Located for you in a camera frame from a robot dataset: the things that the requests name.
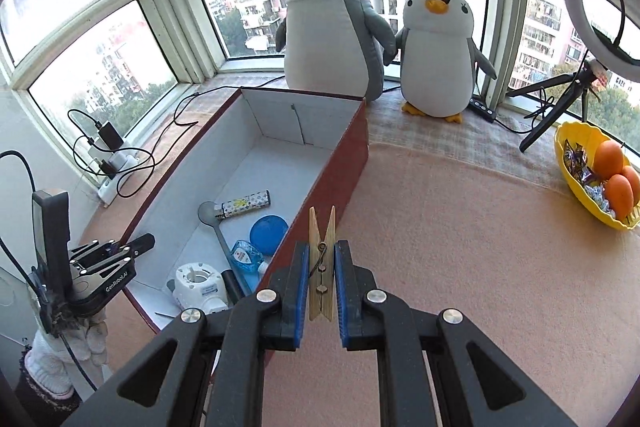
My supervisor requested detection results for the black cylindrical object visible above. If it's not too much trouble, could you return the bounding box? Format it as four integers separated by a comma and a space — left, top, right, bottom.
221, 269, 245, 306

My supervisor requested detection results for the white round plug-in device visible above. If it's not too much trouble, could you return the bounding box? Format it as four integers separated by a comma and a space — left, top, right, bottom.
172, 262, 229, 314

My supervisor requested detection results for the grey metal spoon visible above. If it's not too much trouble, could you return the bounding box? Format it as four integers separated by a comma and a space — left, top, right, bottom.
198, 202, 250, 296

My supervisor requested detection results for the small blue liquid bottle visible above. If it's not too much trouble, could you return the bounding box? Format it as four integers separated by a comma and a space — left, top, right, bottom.
230, 239, 269, 277

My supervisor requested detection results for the polka dot lighter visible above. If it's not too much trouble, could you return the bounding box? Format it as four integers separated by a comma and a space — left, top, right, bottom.
214, 190, 271, 220

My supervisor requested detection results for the wooden clothespin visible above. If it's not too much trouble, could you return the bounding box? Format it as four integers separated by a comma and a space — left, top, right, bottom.
308, 206, 336, 321

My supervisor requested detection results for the red cardboard box white inside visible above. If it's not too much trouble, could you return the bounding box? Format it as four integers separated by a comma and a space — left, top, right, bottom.
107, 88, 369, 367

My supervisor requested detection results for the white gloved left hand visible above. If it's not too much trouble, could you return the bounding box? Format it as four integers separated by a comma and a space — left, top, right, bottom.
24, 310, 108, 401

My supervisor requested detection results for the black phone on gripper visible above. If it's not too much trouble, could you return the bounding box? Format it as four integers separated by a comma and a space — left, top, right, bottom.
32, 190, 72, 298

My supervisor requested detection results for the black plug adapter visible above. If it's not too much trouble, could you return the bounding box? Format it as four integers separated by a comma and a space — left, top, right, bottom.
99, 159, 118, 180

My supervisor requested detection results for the white power strip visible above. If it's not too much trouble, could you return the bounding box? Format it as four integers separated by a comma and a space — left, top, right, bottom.
98, 150, 138, 207

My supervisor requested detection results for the orange fruit lower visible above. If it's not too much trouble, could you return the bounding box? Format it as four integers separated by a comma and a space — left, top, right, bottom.
604, 174, 634, 221

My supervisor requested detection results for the orange fruit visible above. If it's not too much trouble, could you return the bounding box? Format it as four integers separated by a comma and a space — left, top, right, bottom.
620, 165, 640, 205
604, 174, 634, 221
592, 140, 624, 180

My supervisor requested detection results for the wrapped candies pile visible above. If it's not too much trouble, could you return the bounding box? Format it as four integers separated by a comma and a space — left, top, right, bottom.
563, 140, 616, 218

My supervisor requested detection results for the orange fruit upper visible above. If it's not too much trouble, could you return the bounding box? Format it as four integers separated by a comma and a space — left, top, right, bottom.
592, 140, 624, 180

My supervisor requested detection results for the orange fruit rear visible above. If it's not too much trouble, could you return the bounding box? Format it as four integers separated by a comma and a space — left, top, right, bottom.
620, 165, 640, 205

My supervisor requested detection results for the yellow fruit bowl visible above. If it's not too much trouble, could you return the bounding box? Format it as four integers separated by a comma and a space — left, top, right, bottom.
554, 121, 639, 231

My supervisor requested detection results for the small penguin plush toy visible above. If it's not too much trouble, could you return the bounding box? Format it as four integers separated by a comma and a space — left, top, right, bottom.
396, 0, 497, 122

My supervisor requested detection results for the large penguin plush toy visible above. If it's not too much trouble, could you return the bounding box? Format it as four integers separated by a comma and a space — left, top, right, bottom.
276, 0, 397, 102

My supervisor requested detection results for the black tripod stand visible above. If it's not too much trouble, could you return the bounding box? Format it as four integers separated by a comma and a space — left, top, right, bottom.
506, 60, 608, 153

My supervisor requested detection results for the long black cable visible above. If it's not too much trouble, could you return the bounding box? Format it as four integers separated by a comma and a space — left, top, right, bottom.
67, 74, 286, 200

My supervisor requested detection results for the black inline cable controller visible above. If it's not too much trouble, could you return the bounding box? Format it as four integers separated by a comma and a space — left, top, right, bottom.
468, 98, 496, 124

